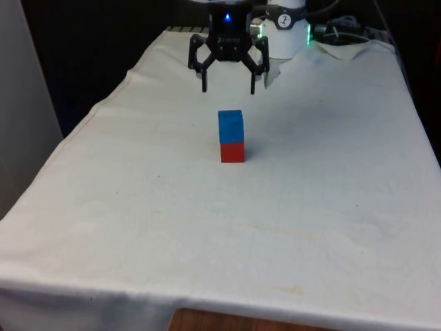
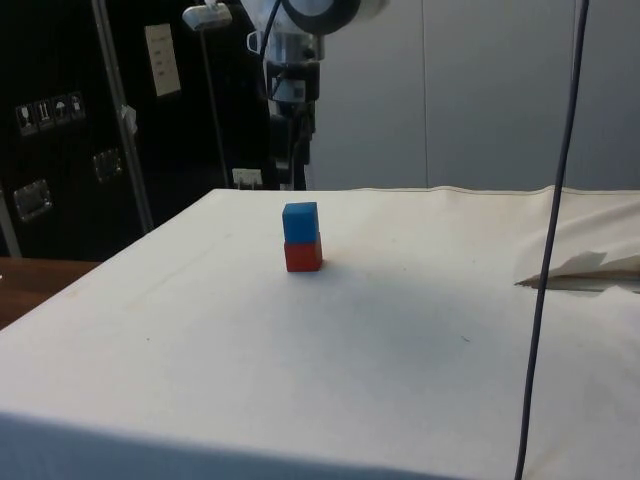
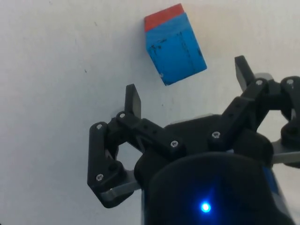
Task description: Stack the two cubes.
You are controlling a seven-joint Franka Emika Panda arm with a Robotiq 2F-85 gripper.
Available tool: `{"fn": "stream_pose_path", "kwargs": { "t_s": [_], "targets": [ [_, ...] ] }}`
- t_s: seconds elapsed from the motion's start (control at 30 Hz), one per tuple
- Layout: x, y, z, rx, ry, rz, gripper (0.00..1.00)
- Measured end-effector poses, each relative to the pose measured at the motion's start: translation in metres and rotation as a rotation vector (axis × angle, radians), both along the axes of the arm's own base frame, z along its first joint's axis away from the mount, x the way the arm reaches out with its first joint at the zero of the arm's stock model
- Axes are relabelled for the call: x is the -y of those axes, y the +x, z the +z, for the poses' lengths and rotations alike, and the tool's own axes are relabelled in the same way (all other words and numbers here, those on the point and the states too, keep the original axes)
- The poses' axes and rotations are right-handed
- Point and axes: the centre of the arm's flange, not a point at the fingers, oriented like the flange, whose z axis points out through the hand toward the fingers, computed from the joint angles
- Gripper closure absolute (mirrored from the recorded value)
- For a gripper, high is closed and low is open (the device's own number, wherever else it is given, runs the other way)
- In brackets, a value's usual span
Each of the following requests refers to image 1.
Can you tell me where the grey cable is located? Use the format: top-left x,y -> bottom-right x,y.
323,26 -> 372,45

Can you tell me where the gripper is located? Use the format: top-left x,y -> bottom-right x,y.
187,2 -> 270,96

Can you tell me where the red cube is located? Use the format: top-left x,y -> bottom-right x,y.
220,142 -> 247,164

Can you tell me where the blue cube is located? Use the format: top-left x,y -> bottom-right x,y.
217,110 -> 246,146

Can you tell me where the black cable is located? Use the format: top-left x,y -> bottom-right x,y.
303,0 -> 347,17

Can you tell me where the pale locker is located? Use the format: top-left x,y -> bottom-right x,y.
0,0 -> 65,221

